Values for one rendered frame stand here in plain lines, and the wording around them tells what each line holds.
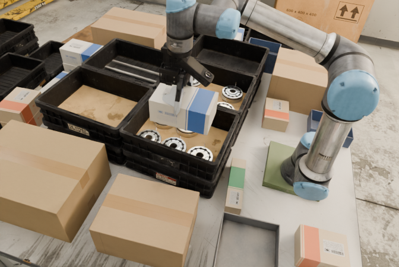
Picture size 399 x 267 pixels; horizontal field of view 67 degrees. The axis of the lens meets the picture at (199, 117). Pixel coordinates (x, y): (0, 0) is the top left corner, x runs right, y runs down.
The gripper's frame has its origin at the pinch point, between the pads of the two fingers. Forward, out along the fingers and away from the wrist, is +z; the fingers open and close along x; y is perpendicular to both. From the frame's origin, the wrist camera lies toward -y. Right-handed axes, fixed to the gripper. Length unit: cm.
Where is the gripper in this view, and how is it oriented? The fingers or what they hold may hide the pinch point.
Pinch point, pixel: (184, 102)
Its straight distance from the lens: 100.1
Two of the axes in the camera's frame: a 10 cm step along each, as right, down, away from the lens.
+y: -9.6, -2.4, 1.7
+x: -2.8, 6.4, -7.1
